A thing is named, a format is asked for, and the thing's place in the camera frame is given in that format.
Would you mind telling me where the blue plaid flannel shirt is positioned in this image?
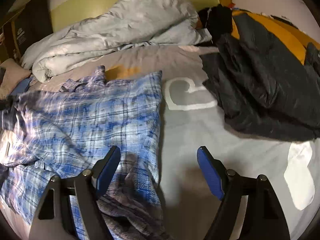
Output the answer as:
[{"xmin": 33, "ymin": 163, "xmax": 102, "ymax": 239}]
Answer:
[{"xmin": 1, "ymin": 66, "xmax": 170, "ymax": 239}]

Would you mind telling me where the white sock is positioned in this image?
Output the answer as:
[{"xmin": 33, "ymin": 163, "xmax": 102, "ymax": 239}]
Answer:
[{"xmin": 284, "ymin": 141, "xmax": 315, "ymax": 211}]

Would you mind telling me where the grey printed bed sheet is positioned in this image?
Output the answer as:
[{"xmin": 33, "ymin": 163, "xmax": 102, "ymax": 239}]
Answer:
[{"xmin": 31, "ymin": 46, "xmax": 319, "ymax": 239}]

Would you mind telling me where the black puffer jacket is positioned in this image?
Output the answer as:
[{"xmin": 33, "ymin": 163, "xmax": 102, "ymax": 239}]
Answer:
[{"xmin": 199, "ymin": 5, "xmax": 319, "ymax": 141}]

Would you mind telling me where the blue pillow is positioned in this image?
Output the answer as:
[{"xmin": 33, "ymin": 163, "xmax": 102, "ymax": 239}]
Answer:
[{"xmin": 10, "ymin": 77, "xmax": 32, "ymax": 96}]

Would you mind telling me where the beige pillow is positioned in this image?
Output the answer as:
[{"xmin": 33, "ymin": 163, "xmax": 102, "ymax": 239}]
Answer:
[{"xmin": 0, "ymin": 59, "xmax": 31, "ymax": 100}]

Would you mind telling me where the black garment by cushion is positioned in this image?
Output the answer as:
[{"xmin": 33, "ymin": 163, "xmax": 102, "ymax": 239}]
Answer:
[{"xmin": 304, "ymin": 42, "xmax": 320, "ymax": 78}]

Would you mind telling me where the orange yellow cushion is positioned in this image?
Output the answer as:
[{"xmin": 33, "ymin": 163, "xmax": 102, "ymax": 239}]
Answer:
[{"xmin": 231, "ymin": 10, "xmax": 319, "ymax": 64}]

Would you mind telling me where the black printed bag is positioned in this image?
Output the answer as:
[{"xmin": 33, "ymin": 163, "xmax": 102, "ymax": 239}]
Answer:
[{"xmin": 14, "ymin": 0, "xmax": 53, "ymax": 58}]

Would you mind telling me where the grey crumpled duvet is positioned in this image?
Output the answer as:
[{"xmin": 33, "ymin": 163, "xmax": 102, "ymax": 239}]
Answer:
[{"xmin": 21, "ymin": 6, "xmax": 212, "ymax": 82}]

